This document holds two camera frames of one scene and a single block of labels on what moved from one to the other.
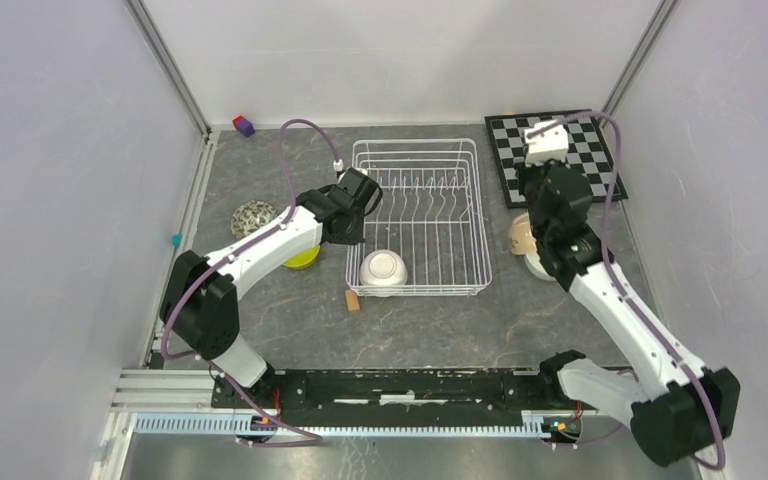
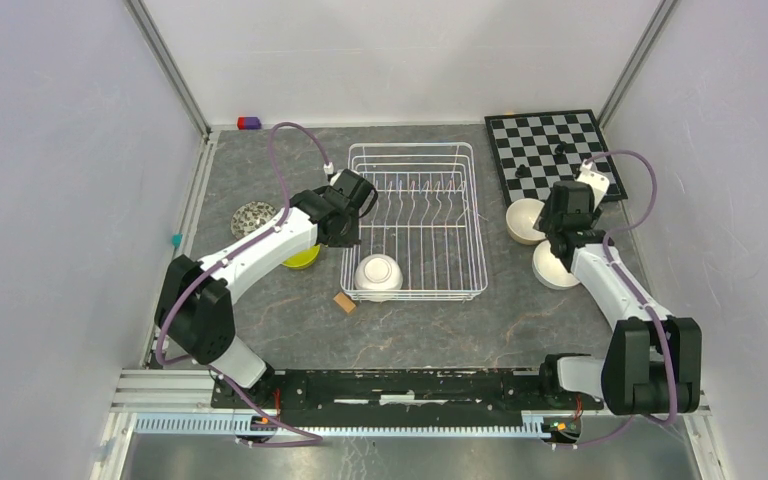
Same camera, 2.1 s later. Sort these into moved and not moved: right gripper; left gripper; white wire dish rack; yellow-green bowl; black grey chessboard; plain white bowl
Moved: plain white bowl; right gripper
Not moved: white wire dish rack; black grey chessboard; left gripper; yellow-green bowl
